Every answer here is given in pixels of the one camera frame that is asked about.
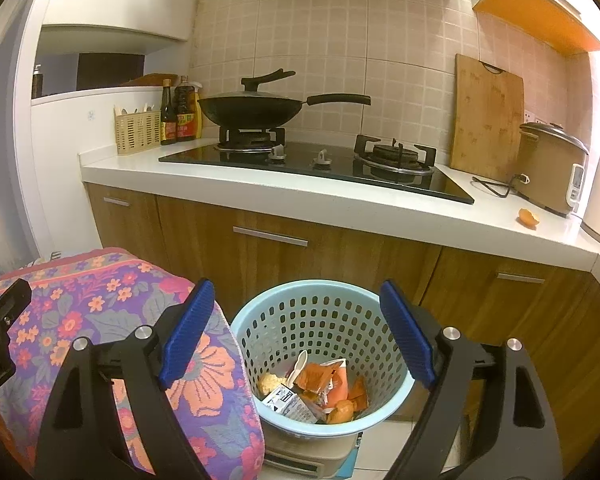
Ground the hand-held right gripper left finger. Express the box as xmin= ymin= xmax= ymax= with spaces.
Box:
xmin=32 ymin=279 xmax=216 ymax=480

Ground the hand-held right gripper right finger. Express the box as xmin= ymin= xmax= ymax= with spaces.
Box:
xmin=379 ymin=280 xmax=561 ymax=480

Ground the light blue plastic basket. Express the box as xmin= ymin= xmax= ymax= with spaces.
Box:
xmin=229 ymin=280 xmax=416 ymax=436

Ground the yellowish orange peel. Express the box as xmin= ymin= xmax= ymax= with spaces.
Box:
xmin=257 ymin=372 xmax=286 ymax=398

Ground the large red seasoning packet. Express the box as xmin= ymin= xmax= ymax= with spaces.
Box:
xmin=296 ymin=362 xmax=338 ymax=394

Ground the white plastic spoon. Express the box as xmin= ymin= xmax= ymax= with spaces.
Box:
xmin=286 ymin=351 xmax=309 ymax=386

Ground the blue and white milk carton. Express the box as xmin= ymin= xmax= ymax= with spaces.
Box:
xmin=261 ymin=382 xmax=331 ymax=426

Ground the floral blanket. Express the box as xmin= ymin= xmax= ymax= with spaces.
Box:
xmin=0 ymin=247 xmax=266 ymax=480

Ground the wooden kitchen cabinet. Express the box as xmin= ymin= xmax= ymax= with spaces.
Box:
xmin=85 ymin=182 xmax=600 ymax=471

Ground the white plastic box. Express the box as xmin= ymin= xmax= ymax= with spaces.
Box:
xmin=262 ymin=427 xmax=358 ymax=480

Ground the black glass gas stove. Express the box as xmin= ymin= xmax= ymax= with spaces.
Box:
xmin=158 ymin=127 xmax=476 ymax=205

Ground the beige utensil basket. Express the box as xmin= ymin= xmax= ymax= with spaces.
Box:
xmin=114 ymin=104 xmax=162 ymax=156

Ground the slim dark sauce bottle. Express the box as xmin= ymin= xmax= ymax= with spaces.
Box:
xmin=160 ymin=79 xmax=179 ymax=146

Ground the beige rice cooker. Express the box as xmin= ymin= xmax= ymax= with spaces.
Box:
xmin=515 ymin=121 xmax=591 ymax=218

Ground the yellow oil bottle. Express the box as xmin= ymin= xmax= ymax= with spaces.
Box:
xmin=192 ymin=81 xmax=205 ymax=140

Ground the large dark sauce bottle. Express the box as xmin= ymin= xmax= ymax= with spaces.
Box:
xmin=174 ymin=75 xmax=197 ymax=142

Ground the bamboo cutting board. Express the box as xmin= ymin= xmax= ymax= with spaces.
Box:
xmin=450 ymin=53 xmax=526 ymax=186

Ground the black wok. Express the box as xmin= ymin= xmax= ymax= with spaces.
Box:
xmin=197 ymin=93 xmax=372 ymax=128

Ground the brown wooden board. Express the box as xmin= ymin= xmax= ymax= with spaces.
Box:
xmin=120 ymin=73 xmax=178 ymax=89

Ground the black wok lid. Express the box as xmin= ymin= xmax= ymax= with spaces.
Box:
xmin=200 ymin=69 xmax=306 ymax=106

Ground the orange upper cabinet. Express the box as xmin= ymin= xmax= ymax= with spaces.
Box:
xmin=467 ymin=0 xmax=600 ymax=57

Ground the long silver cabinet handle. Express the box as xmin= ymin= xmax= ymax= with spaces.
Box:
xmin=232 ymin=226 xmax=309 ymax=248

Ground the medium silver cabinet handle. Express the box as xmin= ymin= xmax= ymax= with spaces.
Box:
xmin=496 ymin=272 xmax=546 ymax=284

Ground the black power cable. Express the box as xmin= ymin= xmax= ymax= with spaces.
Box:
xmin=472 ymin=174 xmax=529 ymax=200

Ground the white wall cabinet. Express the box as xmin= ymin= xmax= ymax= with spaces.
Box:
xmin=42 ymin=0 xmax=201 ymax=43

